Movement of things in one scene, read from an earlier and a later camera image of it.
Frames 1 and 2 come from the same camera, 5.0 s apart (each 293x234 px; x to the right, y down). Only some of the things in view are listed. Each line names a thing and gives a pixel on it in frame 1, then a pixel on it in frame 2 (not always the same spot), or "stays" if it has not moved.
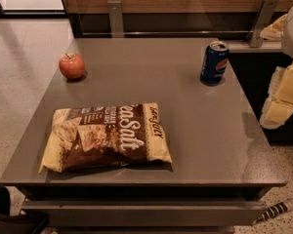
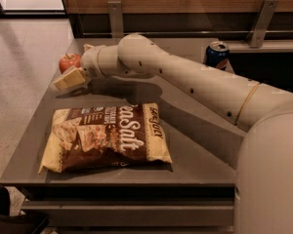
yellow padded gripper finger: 274,30 -> 86,47
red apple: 71,66 stays
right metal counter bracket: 263,19 stays
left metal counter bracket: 116,19 stays
